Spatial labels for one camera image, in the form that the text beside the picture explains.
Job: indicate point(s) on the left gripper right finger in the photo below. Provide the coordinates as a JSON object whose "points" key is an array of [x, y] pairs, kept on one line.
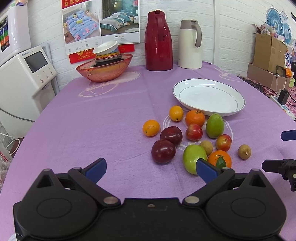
{"points": [[215, 179]]}

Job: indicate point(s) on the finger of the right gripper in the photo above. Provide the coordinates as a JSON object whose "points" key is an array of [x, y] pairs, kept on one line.
{"points": [[285, 167], [288, 135]]}

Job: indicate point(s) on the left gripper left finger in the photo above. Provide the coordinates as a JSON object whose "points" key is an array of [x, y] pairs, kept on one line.
{"points": [[87, 178]]}

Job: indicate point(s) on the orange with green leaf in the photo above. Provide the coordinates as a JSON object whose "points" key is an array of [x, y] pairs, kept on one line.
{"points": [[220, 159]]}

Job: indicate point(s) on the longan fruit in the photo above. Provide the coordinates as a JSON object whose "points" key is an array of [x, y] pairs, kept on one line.
{"points": [[207, 146], [244, 152]]}

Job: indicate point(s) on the round green apple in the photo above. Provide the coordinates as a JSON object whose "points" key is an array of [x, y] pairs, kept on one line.
{"points": [[191, 155]]}

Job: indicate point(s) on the red yellow small apple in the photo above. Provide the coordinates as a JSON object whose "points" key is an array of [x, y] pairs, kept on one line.
{"points": [[223, 142]]}

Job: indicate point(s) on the pear-shaped green fruit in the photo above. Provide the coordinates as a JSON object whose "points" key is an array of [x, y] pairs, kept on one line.
{"points": [[214, 126]]}

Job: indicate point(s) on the dark red plum front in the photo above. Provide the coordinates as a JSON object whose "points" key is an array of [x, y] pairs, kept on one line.
{"points": [[163, 151]]}

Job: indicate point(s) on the dark red plum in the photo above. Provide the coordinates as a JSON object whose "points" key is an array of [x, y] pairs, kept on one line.
{"points": [[163, 151], [172, 134]]}

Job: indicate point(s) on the dark red plum back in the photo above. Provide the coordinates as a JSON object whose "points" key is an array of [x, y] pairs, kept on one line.
{"points": [[172, 134]]}

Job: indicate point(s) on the small orange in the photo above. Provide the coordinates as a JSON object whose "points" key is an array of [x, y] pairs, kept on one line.
{"points": [[176, 113], [150, 128]]}

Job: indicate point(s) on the black power adapter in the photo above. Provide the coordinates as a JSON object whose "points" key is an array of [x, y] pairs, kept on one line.
{"points": [[283, 97]]}

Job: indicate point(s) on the lower cardboard box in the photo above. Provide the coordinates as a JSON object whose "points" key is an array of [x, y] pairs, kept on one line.
{"points": [[267, 79]]}

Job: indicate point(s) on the cardboard box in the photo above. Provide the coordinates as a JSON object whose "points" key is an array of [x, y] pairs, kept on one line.
{"points": [[267, 79], [269, 52]]}

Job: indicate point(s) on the purple tablecloth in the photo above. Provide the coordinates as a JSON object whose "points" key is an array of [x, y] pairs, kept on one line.
{"points": [[87, 120]]}

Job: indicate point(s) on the large mandarin orange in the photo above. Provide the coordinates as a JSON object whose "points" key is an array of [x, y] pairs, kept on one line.
{"points": [[196, 117]]}

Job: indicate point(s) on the small orange back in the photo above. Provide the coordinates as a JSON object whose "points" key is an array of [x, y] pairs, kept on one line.
{"points": [[176, 113]]}

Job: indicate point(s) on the white porcelain plate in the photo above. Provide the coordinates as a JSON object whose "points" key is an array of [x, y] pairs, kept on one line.
{"points": [[209, 96]]}

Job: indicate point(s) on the upper cardboard box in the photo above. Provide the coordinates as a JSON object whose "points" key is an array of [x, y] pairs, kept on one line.
{"points": [[269, 52]]}

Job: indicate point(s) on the orange glass bowl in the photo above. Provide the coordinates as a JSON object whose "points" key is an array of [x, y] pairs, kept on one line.
{"points": [[106, 72]]}

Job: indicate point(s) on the white water dispenser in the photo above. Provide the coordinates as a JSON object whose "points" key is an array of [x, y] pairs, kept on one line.
{"points": [[26, 90]]}

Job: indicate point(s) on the blue decorative fan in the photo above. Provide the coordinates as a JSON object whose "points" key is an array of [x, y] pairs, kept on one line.
{"points": [[279, 20]]}

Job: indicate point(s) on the red paper sign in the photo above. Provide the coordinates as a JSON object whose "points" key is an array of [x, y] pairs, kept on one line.
{"points": [[88, 54]]}

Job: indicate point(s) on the white thermos jug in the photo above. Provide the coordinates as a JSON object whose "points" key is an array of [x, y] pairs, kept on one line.
{"points": [[190, 45]]}

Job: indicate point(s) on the white bowl on stack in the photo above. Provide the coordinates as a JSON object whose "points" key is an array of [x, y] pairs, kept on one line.
{"points": [[106, 48]]}

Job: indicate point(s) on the red thermos jug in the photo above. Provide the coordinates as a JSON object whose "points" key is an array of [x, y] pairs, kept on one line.
{"points": [[158, 43]]}

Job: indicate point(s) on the bedding poster calendar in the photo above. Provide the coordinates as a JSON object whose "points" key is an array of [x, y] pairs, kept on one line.
{"points": [[87, 24]]}

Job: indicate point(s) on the white water purifier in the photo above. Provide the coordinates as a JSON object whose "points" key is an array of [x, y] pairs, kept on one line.
{"points": [[15, 36]]}

